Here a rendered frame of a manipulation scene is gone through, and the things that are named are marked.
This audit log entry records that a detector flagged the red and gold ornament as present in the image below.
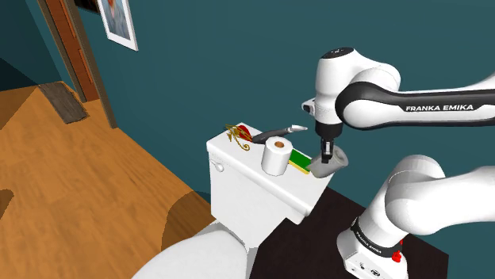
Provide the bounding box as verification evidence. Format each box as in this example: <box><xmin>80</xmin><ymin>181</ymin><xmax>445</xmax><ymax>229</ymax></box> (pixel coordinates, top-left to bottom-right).
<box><xmin>224</xmin><ymin>124</ymin><xmax>254</xmax><ymax>152</ymax></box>

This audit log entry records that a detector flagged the green and yellow sponge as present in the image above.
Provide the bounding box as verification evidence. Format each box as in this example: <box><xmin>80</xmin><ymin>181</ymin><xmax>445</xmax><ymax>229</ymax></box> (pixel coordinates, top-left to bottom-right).
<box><xmin>287</xmin><ymin>148</ymin><xmax>313</xmax><ymax>175</ymax></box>

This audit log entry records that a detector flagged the white framed wall picture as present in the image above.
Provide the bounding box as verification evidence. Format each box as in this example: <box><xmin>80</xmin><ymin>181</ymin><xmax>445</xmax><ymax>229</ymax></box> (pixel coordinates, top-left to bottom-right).
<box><xmin>96</xmin><ymin>0</ymin><xmax>140</xmax><ymax>52</ymax></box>

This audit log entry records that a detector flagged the brown wooden door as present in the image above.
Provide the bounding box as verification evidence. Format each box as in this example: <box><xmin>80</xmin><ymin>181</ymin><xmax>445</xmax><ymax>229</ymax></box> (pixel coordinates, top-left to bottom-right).
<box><xmin>36</xmin><ymin>0</ymin><xmax>118</xmax><ymax>130</ymax></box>

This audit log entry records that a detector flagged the dark robot stand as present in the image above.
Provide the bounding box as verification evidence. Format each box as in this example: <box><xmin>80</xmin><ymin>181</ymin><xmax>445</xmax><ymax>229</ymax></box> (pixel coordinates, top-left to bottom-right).
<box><xmin>249</xmin><ymin>187</ymin><xmax>450</xmax><ymax>279</ymax></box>

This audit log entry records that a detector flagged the black and silver brush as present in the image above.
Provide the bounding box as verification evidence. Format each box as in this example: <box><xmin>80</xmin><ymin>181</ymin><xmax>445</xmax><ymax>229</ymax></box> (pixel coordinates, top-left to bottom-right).
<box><xmin>251</xmin><ymin>124</ymin><xmax>309</xmax><ymax>145</ymax></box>

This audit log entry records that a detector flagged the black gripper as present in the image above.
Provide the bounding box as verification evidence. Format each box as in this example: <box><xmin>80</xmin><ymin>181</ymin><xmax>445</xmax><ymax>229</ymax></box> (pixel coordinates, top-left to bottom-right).
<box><xmin>316</xmin><ymin>121</ymin><xmax>345</xmax><ymax>163</ymax></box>

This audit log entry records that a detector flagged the white toilet paper roll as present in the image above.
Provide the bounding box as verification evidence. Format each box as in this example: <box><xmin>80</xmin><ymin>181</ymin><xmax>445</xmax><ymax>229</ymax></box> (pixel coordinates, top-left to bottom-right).
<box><xmin>260</xmin><ymin>136</ymin><xmax>294</xmax><ymax>178</ymax></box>

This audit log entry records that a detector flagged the grey cup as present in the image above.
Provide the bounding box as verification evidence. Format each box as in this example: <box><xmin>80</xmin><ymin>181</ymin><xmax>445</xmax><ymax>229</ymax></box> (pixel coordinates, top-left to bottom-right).
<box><xmin>307</xmin><ymin>145</ymin><xmax>349</xmax><ymax>179</ymax></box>

